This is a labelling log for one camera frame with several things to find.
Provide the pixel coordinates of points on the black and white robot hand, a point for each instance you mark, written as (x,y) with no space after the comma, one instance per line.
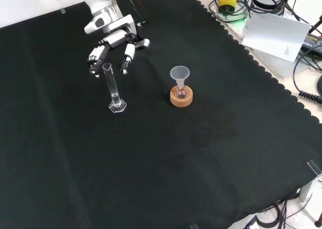
(118,36)

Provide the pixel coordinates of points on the clear graduated cylinder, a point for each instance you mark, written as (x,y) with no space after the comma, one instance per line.
(113,93)

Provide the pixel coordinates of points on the clear cloth clip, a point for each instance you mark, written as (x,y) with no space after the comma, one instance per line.
(314,167)
(63,11)
(193,226)

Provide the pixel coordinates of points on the clear plastic funnel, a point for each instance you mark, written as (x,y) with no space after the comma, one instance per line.
(179,73)

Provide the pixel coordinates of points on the round-bottom glass flask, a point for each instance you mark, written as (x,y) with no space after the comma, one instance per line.
(181,93)

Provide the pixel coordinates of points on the black bench cloth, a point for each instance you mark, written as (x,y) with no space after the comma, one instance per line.
(125,151)

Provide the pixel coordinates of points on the yellow stop button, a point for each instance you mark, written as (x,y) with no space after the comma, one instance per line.
(227,1)

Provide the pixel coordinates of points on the white paper sheet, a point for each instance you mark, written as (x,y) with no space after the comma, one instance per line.
(271,35)

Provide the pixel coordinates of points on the black power adapter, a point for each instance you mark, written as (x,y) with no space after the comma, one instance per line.
(313,41)

